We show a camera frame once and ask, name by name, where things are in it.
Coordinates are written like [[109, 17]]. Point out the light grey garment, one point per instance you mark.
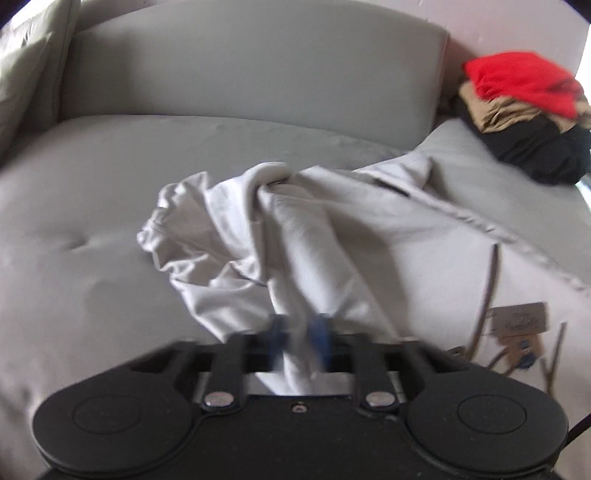
[[373, 249]]

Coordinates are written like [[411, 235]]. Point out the front olive cushion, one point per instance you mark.
[[33, 57]]

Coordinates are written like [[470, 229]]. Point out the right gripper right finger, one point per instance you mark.
[[356, 354]]

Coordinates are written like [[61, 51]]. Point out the red folded garment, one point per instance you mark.
[[527, 77]]

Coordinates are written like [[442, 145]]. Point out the black folded garment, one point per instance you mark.
[[536, 147]]

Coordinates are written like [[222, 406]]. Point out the grey sofa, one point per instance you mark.
[[77, 293]]

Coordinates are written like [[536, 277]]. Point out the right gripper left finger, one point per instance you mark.
[[241, 355]]

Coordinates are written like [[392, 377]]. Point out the tan folded garment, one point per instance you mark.
[[496, 115]]

